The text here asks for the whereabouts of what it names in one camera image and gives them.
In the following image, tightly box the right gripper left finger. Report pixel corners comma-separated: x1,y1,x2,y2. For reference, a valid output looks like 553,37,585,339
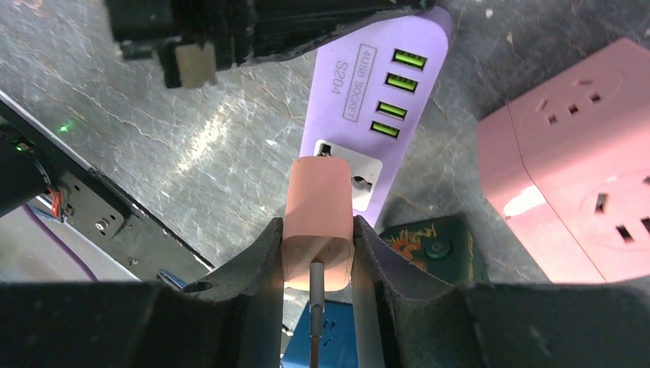
1,218,284,367

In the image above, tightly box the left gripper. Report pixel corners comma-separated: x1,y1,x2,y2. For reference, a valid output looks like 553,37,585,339
104,0,435,89

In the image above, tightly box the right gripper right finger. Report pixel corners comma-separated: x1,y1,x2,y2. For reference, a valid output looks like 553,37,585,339
351,216,649,367

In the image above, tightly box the pink charger plug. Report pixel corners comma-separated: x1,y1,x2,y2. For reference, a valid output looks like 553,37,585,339
281,156,354,291

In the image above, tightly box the purple USB power strip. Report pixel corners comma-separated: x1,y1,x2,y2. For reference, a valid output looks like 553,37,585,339
300,6,454,225

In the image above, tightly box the pink cube socket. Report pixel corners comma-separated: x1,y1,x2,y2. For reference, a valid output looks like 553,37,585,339
477,38,649,283

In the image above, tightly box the dark green cube socket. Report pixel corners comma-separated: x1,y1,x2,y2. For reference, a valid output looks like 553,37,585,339
380,215,489,284

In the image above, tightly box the blue cube socket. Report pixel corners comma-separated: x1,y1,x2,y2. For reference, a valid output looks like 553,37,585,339
280,301,359,367

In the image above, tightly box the pink charging cable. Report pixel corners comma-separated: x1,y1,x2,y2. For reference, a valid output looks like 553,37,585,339
308,260,326,368

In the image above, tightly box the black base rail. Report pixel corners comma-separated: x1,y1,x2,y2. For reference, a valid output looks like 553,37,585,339
1,93,215,281

